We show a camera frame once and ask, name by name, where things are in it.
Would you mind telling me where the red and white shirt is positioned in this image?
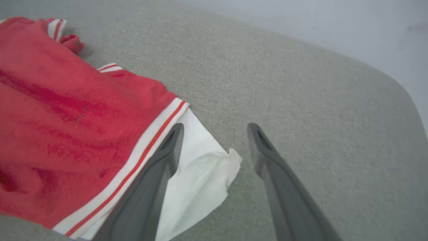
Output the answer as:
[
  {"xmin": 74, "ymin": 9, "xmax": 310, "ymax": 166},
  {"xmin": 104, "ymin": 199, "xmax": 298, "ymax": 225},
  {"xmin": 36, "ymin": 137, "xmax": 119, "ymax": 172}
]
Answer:
[{"xmin": 0, "ymin": 17, "xmax": 243, "ymax": 241}]

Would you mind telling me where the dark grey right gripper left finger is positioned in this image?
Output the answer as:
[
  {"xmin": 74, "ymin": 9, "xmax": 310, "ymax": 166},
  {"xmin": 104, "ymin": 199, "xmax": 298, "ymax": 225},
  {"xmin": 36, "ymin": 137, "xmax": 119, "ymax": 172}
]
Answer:
[{"xmin": 92, "ymin": 123, "xmax": 185, "ymax": 241}]

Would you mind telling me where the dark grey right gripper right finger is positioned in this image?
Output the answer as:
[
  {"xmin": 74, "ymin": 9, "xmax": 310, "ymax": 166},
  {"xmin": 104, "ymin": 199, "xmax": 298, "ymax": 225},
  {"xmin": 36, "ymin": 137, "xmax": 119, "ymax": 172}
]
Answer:
[{"xmin": 247, "ymin": 123, "xmax": 342, "ymax": 241}]

